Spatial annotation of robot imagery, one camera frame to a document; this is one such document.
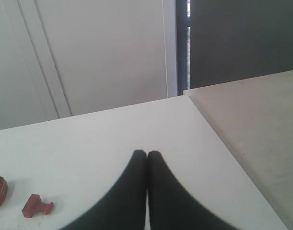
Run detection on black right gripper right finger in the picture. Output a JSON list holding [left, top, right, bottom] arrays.
[[147, 151, 235, 230]]

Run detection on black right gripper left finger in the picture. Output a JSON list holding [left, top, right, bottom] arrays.
[[63, 150, 147, 230]]

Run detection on red stamp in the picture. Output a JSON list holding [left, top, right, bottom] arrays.
[[22, 194, 54, 218]]

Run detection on beige side table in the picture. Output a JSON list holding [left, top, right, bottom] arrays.
[[184, 70, 293, 230]]

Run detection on white cabinet doors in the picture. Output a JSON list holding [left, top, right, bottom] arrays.
[[0, 0, 177, 130]]

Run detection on dark window frame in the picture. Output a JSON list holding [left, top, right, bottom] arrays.
[[176, 0, 293, 94]]

